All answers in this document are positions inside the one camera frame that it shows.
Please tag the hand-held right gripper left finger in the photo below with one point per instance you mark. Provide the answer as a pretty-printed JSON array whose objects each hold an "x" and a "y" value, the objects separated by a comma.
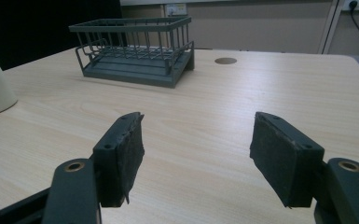
[{"x": 118, "y": 158}]

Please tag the white wall meter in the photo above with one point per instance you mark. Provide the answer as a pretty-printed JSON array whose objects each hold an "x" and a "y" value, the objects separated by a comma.
[{"x": 176, "y": 9}]

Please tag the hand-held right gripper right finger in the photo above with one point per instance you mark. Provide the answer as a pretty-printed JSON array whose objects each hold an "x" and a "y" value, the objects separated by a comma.
[{"x": 284, "y": 161}]

